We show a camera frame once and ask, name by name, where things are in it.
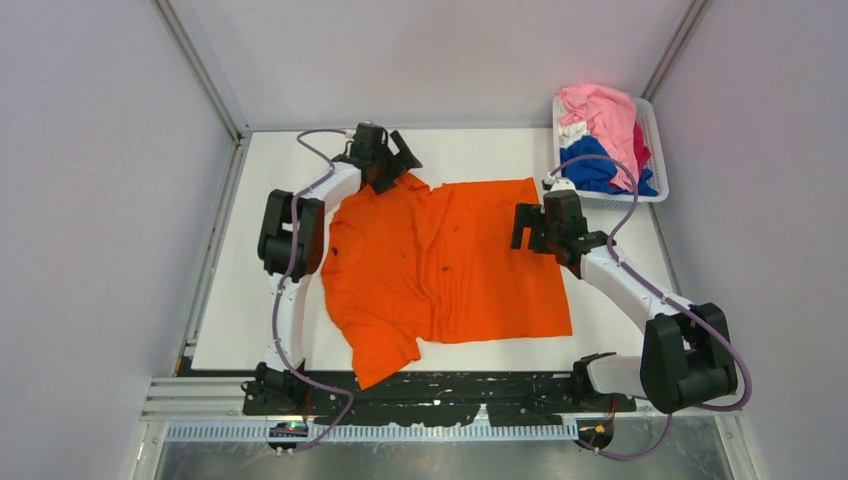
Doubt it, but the orange t shirt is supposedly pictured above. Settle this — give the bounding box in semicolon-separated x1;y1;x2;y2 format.
321;174;573;389

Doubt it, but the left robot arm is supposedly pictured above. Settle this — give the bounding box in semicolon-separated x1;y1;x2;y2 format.
257;122;422;414

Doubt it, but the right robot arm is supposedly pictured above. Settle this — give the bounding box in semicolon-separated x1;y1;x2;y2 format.
511;190;742;414

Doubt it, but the blue t shirt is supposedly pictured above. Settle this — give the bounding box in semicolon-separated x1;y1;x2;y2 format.
560;135;659;197

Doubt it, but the white t shirt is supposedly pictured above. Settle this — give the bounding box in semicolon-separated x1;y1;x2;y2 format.
558;120;591;149

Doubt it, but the white plastic laundry basket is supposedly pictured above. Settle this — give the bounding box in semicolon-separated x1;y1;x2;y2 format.
552;94;669;208

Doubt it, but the crimson t shirt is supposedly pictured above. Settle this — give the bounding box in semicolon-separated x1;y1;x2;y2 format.
633;122;652;171

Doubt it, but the pink t shirt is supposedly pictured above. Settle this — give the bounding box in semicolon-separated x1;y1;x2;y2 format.
557;84;639;191

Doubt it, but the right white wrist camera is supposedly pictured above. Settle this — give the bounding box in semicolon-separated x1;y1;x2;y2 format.
541;175;576;193

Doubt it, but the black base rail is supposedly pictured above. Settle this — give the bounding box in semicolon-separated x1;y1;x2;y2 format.
241;367;636;427

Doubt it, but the white slotted cable duct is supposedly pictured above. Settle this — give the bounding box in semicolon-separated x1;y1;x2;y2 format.
165;419;578;443

